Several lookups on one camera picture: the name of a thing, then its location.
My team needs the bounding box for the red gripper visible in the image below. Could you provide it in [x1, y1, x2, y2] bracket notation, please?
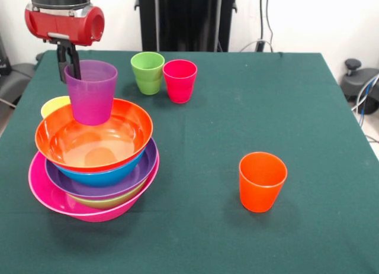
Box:
[24, 6, 105, 84]

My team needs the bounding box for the purple cup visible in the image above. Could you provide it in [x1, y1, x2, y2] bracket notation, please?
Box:
[64, 59, 118, 127]

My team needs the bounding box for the orange bowl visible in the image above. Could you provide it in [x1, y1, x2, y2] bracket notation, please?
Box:
[34, 98, 154, 173]

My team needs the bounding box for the blue bowl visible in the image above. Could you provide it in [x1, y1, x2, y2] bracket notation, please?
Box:
[54, 151, 146, 188]

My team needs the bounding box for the pink bowl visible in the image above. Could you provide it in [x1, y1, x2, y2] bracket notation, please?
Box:
[28, 149, 160, 223]

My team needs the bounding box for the purple bowl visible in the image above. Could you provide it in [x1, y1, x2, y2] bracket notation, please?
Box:
[44, 137, 158, 201]

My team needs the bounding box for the green bowl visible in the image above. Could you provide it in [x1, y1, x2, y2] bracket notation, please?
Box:
[69, 179, 147, 210]

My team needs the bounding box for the yellow cup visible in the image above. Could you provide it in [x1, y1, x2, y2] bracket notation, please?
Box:
[40, 95, 72, 120]

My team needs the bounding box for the black equipment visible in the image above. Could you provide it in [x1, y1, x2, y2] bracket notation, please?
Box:
[0, 34, 38, 109]

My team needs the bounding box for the green cup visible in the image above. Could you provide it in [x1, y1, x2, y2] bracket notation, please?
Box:
[130, 51, 165, 81]
[135, 75, 163, 95]

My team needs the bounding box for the red cup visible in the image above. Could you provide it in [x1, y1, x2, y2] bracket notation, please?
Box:
[162, 59, 198, 104]

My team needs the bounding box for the orange cup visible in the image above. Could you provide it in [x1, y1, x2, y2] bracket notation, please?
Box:
[238, 151, 288, 214]

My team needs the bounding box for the dark green tablecloth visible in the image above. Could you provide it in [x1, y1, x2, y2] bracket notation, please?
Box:
[0, 50, 379, 274]

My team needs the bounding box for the black cable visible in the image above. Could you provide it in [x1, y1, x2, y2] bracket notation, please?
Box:
[265, 0, 274, 53]
[259, 0, 265, 43]

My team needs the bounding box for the grey cable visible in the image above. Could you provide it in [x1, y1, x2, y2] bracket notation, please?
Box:
[351, 74, 379, 112]

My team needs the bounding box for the blue cable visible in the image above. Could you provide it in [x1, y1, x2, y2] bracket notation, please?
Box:
[358, 75, 375, 118]

